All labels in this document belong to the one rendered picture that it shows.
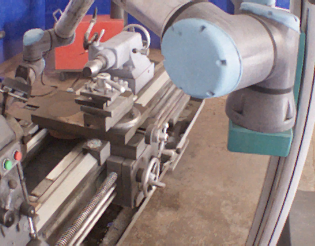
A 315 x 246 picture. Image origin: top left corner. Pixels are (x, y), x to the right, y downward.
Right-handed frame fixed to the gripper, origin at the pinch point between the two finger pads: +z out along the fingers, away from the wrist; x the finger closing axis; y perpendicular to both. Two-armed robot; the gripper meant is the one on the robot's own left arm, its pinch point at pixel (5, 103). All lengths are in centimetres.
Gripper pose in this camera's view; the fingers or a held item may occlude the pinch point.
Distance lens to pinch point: 145.3
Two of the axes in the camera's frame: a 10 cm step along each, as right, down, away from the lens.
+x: -9.4, -3.5, -0.8
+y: -3.3, 7.6, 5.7
